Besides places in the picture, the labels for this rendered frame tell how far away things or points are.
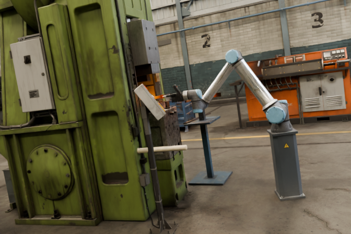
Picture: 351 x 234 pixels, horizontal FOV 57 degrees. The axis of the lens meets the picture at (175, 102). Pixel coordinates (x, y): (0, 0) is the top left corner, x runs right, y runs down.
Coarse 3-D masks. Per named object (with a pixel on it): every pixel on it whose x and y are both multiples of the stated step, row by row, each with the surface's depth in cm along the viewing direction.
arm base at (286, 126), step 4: (288, 120) 285; (272, 124) 290; (276, 124) 285; (280, 124) 283; (284, 124) 283; (288, 124) 284; (272, 128) 289; (276, 128) 286; (280, 128) 283; (284, 128) 282; (288, 128) 282; (292, 128) 286; (276, 132) 285; (280, 132) 283; (284, 132) 282
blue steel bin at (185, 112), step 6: (174, 102) 689; (180, 102) 682; (186, 102) 706; (180, 108) 686; (186, 108) 698; (180, 114) 688; (186, 114) 693; (192, 114) 738; (180, 120) 688; (186, 120) 685; (180, 126) 690; (186, 126) 685
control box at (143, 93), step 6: (138, 90) 237; (144, 90) 238; (138, 96) 238; (144, 96) 238; (150, 96) 239; (144, 102) 238; (150, 102) 239; (156, 102) 239; (150, 108) 239; (156, 108) 240; (156, 114) 240; (162, 114) 240
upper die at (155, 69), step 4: (148, 64) 299; (152, 64) 301; (156, 64) 311; (136, 68) 304; (140, 68) 303; (144, 68) 301; (148, 68) 300; (152, 68) 300; (156, 68) 310; (136, 72) 304; (140, 72) 303; (144, 72) 302; (148, 72) 300; (152, 72) 299; (156, 72) 309
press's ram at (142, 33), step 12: (132, 24) 294; (144, 24) 295; (132, 36) 295; (144, 36) 292; (156, 36) 319; (132, 48) 297; (144, 48) 293; (156, 48) 315; (144, 60) 295; (156, 60) 312
